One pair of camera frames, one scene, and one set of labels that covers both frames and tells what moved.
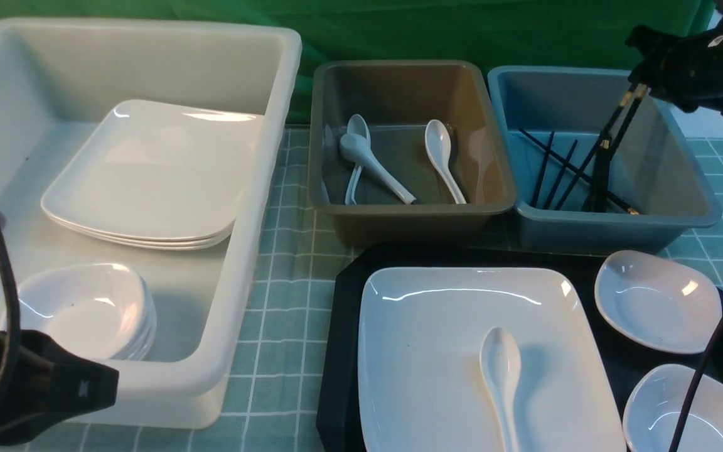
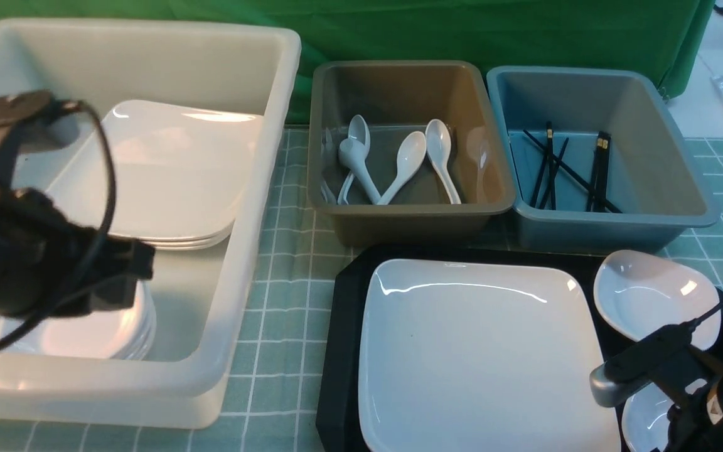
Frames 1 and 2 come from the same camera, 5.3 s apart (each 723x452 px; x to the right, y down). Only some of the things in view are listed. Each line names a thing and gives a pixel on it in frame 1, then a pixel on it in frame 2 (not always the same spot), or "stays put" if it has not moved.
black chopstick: x=588 y=161 to x=550 y=133
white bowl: x=662 y=303 stays put
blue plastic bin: x=597 y=165 stays put
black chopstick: x=597 y=200 to x=540 y=180
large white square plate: x=421 y=387 stays put
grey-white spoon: x=356 y=145 to x=352 y=153
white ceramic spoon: x=501 y=361 to x=411 y=153
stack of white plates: x=157 y=175 stays put
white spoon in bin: x=439 y=143 stays put
